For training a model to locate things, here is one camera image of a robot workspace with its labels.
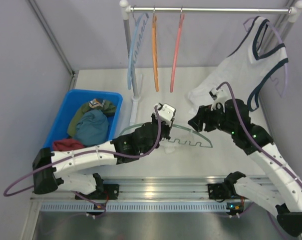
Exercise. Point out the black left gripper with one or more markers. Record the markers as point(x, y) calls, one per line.
point(162, 128)

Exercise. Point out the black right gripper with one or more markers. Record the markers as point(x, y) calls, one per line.
point(204, 115)

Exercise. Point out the green hanger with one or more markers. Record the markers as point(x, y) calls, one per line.
point(201, 141)

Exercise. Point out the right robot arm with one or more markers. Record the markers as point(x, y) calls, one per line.
point(258, 145)

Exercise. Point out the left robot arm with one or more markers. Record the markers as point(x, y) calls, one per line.
point(58, 170)

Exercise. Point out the white navy-trimmed tank top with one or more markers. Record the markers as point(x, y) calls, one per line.
point(246, 69)

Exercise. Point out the lilac hanger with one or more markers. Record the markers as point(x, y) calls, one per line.
point(284, 61)

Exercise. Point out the pink hanger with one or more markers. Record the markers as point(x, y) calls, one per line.
point(176, 50)

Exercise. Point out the light blue hanger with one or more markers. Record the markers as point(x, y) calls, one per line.
point(136, 40)

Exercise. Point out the orange hanger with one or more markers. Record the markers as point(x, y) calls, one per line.
point(154, 52)

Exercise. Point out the olive green garment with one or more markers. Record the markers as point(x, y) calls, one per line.
point(105, 106)

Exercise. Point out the teal blue garment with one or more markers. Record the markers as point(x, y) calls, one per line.
point(92, 128)

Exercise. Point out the blue plastic bin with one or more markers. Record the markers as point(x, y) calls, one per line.
point(72, 102)

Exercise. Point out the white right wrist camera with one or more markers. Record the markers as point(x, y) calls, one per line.
point(219, 97)

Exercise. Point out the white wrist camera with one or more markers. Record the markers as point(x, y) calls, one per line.
point(166, 113)
point(219, 97)

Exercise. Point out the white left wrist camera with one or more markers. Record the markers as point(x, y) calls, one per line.
point(166, 113)

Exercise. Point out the aluminium mounting rail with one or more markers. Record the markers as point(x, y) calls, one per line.
point(157, 189)

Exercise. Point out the white slotted cable duct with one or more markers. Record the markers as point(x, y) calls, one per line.
point(147, 207)

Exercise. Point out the white garment rack with rail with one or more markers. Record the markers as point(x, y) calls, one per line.
point(131, 13)

